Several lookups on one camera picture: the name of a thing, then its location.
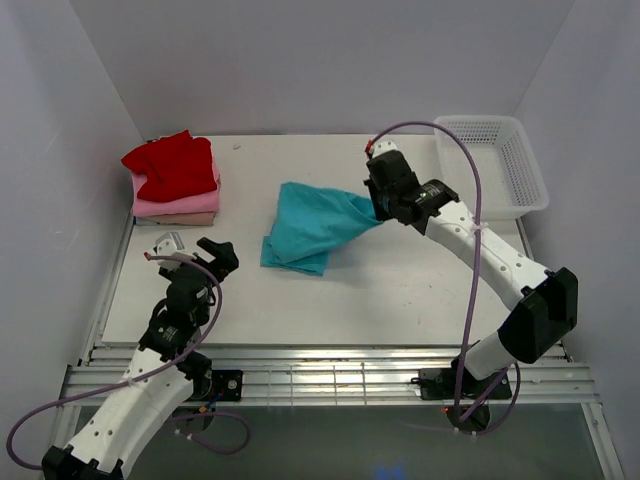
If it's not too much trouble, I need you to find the teal t shirt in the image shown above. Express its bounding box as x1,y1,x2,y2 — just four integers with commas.
260,182,381,276

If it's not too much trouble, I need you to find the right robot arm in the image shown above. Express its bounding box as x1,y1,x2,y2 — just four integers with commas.
364,142,578,397

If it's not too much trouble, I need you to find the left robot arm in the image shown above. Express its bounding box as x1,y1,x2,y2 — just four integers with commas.
42,237,239,479

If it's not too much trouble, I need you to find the beige folded t shirt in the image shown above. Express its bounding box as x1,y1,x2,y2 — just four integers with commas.
134,211,216,226

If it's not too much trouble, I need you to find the pink folded t shirt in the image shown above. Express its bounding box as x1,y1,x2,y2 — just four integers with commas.
130,164,221,217

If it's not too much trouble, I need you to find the red folded t shirt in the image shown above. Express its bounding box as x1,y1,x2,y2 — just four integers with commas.
122,130,218,203

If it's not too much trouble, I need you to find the white plastic basket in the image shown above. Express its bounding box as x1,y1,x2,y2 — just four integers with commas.
434,115,549,221

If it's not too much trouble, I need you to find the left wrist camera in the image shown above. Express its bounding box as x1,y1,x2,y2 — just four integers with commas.
144,231,186,258

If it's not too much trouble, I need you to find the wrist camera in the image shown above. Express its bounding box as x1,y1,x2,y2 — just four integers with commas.
144,231,186,258
365,140,398,160

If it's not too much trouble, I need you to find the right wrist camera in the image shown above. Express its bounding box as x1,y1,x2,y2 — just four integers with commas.
365,140,398,160

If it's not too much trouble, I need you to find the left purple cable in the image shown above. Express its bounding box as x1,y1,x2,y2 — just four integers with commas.
5,254,251,471

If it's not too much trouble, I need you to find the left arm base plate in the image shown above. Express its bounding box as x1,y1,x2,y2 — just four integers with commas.
190,370,244,403

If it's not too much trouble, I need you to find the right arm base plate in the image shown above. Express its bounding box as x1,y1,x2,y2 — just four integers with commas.
410,367,512,400

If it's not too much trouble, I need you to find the aluminium frame rail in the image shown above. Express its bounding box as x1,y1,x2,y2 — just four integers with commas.
39,214,626,480

